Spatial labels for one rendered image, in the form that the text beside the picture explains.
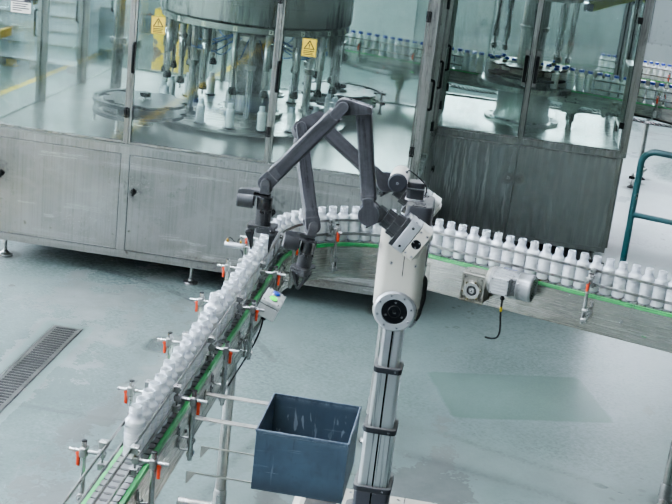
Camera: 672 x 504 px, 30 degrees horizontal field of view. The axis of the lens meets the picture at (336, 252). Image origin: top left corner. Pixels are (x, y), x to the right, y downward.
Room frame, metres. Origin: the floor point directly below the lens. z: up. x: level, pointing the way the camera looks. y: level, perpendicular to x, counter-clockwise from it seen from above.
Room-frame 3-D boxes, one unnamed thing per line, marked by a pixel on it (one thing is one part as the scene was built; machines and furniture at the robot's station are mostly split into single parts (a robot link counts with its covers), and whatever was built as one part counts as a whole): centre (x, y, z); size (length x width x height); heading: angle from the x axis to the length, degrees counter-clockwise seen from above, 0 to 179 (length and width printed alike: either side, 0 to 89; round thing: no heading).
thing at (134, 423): (3.37, 0.53, 1.08); 0.06 x 0.06 x 0.17
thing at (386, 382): (4.48, -0.25, 0.74); 0.11 x 0.11 x 0.40; 83
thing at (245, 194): (4.29, 0.31, 1.60); 0.12 x 0.09 x 0.12; 86
